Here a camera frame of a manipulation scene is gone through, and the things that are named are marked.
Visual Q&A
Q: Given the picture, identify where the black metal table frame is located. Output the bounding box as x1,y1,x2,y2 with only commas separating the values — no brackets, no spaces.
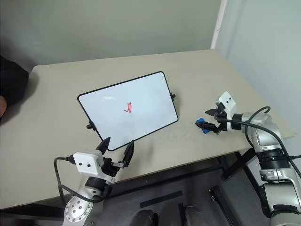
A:
0,148,257,226

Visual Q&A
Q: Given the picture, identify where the white whiteboard with black frame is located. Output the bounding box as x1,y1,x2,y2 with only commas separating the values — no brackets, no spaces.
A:
77,71,179,152

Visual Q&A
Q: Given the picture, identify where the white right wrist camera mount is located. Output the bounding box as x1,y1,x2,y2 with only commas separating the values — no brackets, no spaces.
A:
214,91,237,130

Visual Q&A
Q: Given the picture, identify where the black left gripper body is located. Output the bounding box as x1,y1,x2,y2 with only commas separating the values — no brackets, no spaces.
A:
101,157,126,178

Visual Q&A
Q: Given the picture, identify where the dark rounded shape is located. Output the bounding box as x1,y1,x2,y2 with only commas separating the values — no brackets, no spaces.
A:
132,209,159,226
184,205,206,226

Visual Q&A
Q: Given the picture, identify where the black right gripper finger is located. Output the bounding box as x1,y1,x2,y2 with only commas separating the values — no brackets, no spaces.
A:
196,121,221,135
205,107,222,117

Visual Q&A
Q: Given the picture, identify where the person's bare hand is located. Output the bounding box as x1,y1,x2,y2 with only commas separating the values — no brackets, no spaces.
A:
0,96,8,119

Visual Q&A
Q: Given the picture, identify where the black floor bar with bracket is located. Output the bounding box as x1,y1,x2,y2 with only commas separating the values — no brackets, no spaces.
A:
208,186,234,226

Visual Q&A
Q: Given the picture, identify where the white wall corner trim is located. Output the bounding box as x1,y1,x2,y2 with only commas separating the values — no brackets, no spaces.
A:
210,0,227,49

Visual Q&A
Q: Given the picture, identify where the narrow black floor strip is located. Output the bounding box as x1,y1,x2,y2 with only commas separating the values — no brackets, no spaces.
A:
177,202,188,226

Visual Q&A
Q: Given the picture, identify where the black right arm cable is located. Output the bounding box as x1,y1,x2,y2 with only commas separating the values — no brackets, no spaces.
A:
220,106,301,180

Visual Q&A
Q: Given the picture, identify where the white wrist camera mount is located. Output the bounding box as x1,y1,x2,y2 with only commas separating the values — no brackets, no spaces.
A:
73,150,115,184
214,91,237,130

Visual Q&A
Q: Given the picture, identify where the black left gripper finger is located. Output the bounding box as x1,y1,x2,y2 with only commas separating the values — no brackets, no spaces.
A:
95,137,111,155
122,140,135,169

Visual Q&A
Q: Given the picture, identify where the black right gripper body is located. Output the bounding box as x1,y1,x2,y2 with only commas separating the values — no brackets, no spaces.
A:
214,104,229,135

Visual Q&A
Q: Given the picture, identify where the person's dark garment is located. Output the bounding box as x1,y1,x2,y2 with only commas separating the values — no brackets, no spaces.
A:
0,55,30,123

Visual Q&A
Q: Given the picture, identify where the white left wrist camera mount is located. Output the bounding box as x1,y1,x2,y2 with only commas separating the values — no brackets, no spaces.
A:
73,150,115,184

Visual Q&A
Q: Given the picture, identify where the blue whiteboard eraser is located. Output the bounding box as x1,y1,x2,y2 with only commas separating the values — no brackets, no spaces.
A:
194,117,212,135

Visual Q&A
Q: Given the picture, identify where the wide black floor strip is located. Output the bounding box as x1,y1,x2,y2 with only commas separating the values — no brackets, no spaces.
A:
140,190,183,209

